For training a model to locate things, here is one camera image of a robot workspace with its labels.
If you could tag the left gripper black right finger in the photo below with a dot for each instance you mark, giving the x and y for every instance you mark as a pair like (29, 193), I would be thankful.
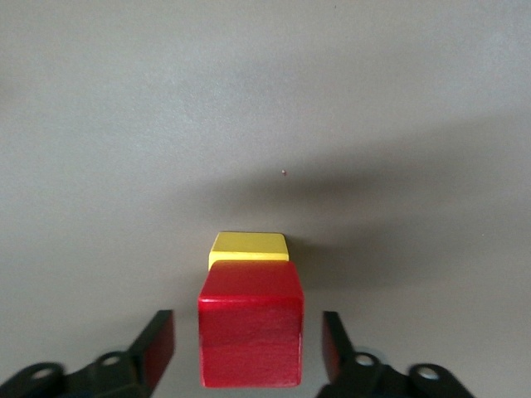
(338, 352)

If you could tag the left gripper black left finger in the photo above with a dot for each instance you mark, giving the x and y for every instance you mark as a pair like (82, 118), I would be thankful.
(153, 352)

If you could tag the yellow wooden block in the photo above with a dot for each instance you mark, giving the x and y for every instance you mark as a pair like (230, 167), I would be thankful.
(249, 246)

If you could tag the red wooden cube block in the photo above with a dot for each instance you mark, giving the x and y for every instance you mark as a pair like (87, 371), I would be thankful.
(249, 323)

